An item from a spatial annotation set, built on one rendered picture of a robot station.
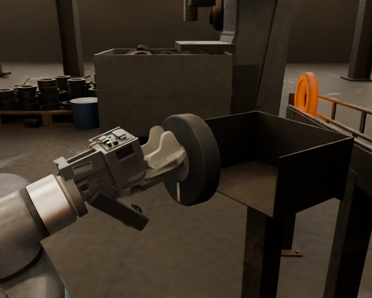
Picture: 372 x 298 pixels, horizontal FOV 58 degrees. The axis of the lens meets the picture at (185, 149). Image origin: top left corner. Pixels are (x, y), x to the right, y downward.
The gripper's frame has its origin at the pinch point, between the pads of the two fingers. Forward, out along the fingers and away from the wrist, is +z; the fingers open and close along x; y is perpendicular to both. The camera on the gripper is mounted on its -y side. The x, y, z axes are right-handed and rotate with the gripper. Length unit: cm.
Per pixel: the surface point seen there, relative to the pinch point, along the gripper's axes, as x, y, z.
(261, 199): -4.3, -15.4, 11.0
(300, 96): 41, -27, 75
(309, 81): 31, -17, 70
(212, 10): 350, -31, 270
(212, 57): 158, -34, 120
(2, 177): 78, -22, -32
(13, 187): 68, -23, -30
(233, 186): 4.1, -16.2, 11.1
